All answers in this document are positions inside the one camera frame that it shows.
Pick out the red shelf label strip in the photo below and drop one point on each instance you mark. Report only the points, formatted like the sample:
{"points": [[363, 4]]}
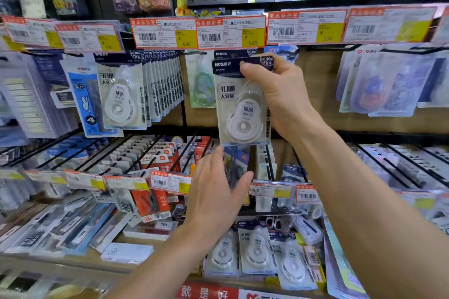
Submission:
{"points": [[207, 291]]}

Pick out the row of white card packets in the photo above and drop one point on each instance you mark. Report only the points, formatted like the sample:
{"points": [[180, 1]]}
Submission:
{"points": [[265, 162]]}

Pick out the small white blue box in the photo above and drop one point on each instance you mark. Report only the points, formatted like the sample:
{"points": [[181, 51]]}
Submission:
{"points": [[308, 230]]}

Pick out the pile of white correction tapes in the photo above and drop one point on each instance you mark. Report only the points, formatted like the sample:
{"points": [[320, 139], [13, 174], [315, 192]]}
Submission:
{"points": [[256, 249]]}

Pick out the row of blue white packets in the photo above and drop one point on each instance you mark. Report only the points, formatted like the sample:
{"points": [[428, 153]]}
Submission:
{"points": [[63, 151]]}

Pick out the row of white red packets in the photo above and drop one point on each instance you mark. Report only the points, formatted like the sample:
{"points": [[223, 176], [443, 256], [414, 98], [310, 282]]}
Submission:
{"points": [[151, 155]]}

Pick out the white flat box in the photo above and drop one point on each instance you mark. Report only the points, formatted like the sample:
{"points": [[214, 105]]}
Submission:
{"points": [[126, 253]]}

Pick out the blue scissors packets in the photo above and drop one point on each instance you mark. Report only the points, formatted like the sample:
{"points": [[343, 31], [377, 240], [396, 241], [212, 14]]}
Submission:
{"points": [[242, 160]]}

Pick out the rows of grey white packets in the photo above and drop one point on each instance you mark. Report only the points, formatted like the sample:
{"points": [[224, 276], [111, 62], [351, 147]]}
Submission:
{"points": [[403, 165]]}

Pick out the green correction tape packet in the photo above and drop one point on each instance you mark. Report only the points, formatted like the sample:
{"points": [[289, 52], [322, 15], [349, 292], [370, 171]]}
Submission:
{"points": [[201, 85]]}

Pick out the white ink box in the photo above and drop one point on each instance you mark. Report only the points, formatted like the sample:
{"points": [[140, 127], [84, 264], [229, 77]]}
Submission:
{"points": [[151, 230]]}

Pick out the bunch of blue correction tapes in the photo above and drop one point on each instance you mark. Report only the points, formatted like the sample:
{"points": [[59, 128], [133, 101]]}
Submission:
{"points": [[284, 51]]}

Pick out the yellow eraser display box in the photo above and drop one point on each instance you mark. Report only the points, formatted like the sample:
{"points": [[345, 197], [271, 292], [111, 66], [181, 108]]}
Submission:
{"points": [[312, 260]]}

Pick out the person's left forearm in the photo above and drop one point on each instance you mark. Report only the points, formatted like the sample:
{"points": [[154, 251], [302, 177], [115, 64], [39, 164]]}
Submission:
{"points": [[158, 267]]}

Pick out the row of white correction tapes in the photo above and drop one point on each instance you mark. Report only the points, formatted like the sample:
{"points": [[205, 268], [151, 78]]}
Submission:
{"points": [[119, 99]]}

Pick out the person's right forearm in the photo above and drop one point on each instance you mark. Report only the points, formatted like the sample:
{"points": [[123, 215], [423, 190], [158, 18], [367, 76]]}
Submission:
{"points": [[368, 211]]}

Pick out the pile of teal packets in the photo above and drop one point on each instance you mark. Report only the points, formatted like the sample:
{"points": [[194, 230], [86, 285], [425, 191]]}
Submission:
{"points": [[343, 267]]}

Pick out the person's left hand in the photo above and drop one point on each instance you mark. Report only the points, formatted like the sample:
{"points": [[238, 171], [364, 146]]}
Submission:
{"points": [[214, 207]]}

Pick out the blue ruler packet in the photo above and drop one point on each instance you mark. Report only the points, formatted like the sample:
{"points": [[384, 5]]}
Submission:
{"points": [[84, 99]]}

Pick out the dark blue card packet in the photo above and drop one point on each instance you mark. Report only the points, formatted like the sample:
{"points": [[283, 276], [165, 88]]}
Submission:
{"points": [[52, 74]]}

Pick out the pile of pen packets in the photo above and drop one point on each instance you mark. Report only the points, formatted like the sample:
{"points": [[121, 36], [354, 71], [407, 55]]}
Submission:
{"points": [[63, 228]]}

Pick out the row of orange price tags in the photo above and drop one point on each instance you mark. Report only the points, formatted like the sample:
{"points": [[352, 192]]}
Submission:
{"points": [[170, 183], [165, 32]]}

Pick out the white index tab packet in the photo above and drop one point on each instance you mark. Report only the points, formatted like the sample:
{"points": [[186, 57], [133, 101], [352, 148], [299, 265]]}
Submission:
{"points": [[24, 106]]}

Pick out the person's right hand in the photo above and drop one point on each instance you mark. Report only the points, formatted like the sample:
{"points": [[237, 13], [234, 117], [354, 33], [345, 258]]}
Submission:
{"points": [[287, 99]]}

